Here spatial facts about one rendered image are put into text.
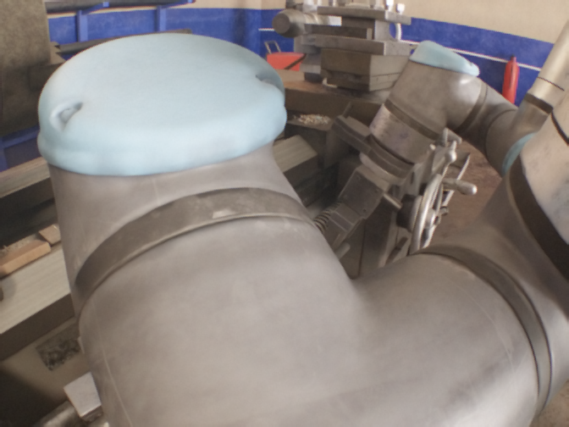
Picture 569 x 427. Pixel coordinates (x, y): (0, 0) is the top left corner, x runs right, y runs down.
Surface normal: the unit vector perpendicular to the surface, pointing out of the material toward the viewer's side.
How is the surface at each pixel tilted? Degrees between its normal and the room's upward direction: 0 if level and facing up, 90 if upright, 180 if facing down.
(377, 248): 90
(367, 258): 90
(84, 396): 24
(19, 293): 36
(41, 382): 90
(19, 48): 93
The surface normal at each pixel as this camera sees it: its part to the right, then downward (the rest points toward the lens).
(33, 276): 0.51, -0.56
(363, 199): -0.43, 0.30
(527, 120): -0.89, -0.16
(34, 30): 0.83, 0.19
